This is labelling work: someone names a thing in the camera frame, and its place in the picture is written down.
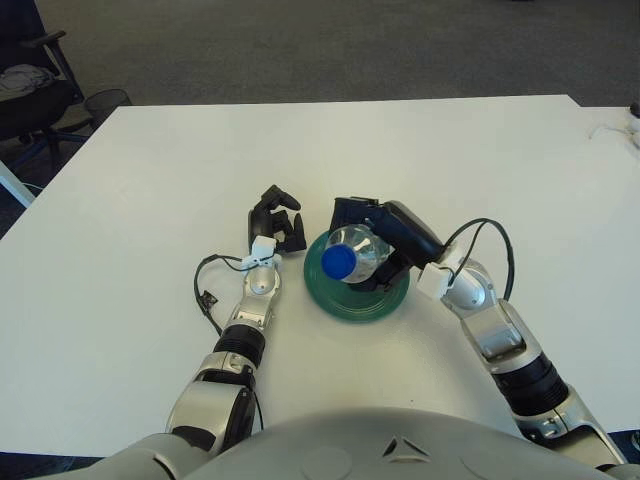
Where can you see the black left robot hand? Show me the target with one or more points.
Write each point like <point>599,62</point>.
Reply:
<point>260,222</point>

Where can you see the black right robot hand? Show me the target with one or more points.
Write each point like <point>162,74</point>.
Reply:
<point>410,232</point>

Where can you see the clear bottle with blue cap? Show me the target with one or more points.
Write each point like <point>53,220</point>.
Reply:
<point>362,252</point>

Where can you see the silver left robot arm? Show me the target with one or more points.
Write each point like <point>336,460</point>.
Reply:
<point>260,285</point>

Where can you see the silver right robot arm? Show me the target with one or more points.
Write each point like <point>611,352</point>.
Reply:
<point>500,330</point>

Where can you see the green ceramic plate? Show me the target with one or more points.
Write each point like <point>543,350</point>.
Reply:
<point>360,307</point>

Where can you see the black mesh wastebasket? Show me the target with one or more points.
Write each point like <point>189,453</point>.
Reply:
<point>107,102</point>

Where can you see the grey robot torso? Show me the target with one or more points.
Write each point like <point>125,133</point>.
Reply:
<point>320,445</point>

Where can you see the white furniture panel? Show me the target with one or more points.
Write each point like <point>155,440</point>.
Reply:
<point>15,185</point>

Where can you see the black office chair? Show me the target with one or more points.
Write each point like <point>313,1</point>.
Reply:
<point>30,110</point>

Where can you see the small dark object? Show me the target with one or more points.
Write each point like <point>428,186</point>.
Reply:
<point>636,109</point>

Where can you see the grey cloth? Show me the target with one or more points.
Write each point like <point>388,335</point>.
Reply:
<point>22,77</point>

